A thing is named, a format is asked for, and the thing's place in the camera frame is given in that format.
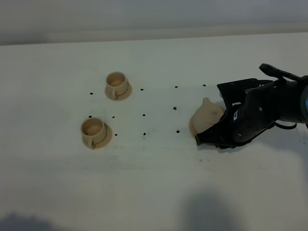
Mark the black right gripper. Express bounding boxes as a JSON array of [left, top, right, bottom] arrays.
[[195, 80, 301, 149]]

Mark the tan teapot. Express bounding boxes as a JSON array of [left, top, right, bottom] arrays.
[[191, 98, 225, 133]]

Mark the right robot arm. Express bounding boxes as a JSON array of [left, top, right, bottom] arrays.
[[198, 76, 308, 149]]

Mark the large tan teapot saucer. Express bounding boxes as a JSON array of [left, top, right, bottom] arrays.
[[189, 118, 198, 139]]

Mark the far tan cup saucer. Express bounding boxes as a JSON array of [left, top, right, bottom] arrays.
[[104, 83, 132, 101]]

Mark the tan cup saucer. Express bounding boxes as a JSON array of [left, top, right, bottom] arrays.
[[104, 83, 132, 101], [82, 124, 113, 150]]

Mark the near tan cup saucer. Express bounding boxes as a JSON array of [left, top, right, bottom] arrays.
[[82, 124, 113, 150]]

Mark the far tan teacup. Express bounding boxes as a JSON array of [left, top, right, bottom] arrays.
[[106, 72, 128, 99]]

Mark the tan teacup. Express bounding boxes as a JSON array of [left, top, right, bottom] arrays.
[[80, 117, 107, 149], [106, 72, 128, 99]]

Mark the near tan teacup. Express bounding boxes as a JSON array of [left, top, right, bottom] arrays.
[[80, 117, 107, 149]]

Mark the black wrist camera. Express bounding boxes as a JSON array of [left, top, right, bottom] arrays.
[[217, 78, 271, 109]]

